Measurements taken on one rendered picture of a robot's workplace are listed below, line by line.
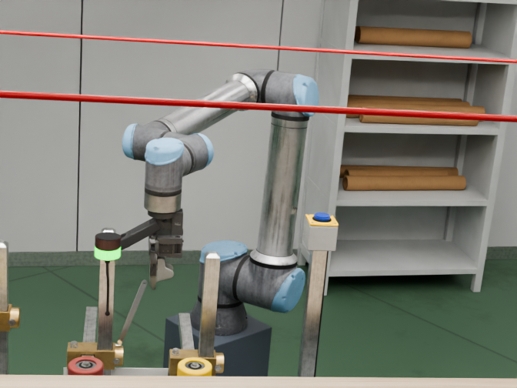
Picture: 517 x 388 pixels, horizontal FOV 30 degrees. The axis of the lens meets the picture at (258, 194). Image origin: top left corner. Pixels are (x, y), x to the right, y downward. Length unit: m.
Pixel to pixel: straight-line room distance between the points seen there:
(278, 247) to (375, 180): 2.09
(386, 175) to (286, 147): 2.21
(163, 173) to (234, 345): 0.95
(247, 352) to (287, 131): 0.75
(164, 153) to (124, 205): 2.80
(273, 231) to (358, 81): 2.31
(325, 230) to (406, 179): 2.77
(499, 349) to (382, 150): 1.30
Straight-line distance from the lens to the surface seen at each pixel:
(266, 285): 2.98
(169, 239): 2.36
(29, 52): 4.85
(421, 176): 5.12
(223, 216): 5.18
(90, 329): 2.54
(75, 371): 2.25
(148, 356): 4.26
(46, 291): 4.87
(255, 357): 3.20
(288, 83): 2.86
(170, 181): 2.31
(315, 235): 2.32
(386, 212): 5.42
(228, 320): 3.11
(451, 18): 5.28
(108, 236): 2.26
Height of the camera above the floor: 1.98
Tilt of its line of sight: 18 degrees down
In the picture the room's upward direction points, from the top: 5 degrees clockwise
